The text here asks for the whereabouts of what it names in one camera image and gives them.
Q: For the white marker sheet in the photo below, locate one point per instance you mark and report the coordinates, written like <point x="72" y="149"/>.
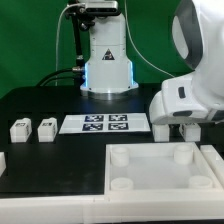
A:
<point x="105" y="123"/>

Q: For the grey camera on mount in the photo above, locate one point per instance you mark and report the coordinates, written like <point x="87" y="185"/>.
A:
<point x="100" y="7"/>

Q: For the white right fence bar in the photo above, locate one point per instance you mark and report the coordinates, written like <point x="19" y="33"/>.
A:
<point x="215" y="161"/>

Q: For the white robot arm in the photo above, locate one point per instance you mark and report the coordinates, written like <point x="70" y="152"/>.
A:
<point x="198" y="34"/>

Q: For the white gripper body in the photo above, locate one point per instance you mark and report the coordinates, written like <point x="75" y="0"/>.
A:
<point x="182" y="100"/>

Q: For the white fence bar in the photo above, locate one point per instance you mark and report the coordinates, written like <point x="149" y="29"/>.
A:
<point x="215" y="161"/>
<point x="115" y="208"/>

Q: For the white left fence piece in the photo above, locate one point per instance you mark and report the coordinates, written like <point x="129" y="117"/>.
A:
<point x="2" y="163"/>

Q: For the white front fence bar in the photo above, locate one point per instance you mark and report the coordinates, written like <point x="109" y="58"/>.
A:
<point x="115" y="208"/>

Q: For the white square table top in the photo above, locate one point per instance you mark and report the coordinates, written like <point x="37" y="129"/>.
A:
<point x="158" y="167"/>

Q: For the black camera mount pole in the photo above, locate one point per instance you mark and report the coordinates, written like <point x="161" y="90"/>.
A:
<point x="72" y="14"/>

